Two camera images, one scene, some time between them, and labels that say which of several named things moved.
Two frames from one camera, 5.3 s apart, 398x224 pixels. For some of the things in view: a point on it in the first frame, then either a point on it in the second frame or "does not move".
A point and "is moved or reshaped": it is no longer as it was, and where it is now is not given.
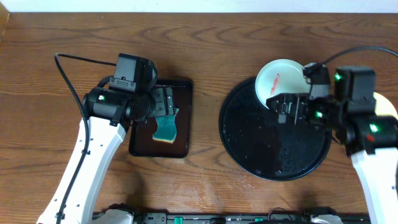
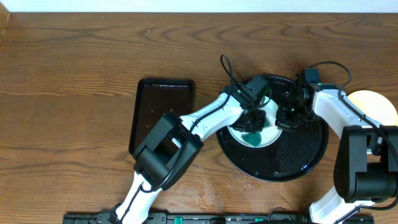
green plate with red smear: [280, 76] -> [271, 134]
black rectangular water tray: [141, 132] does not move
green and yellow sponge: [166, 127] is moved or reshaped
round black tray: [254, 141] does not move
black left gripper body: [166, 101] -> [252, 121]
